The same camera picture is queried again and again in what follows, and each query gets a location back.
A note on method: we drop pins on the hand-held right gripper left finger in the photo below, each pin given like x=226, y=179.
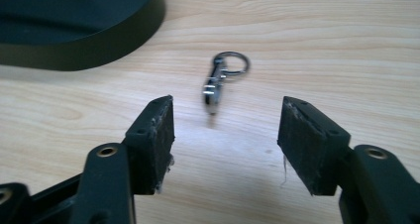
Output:
x=150, y=148

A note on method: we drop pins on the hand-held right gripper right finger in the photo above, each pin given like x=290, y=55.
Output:
x=317, y=148

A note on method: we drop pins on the round black tray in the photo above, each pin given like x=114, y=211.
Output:
x=72, y=22

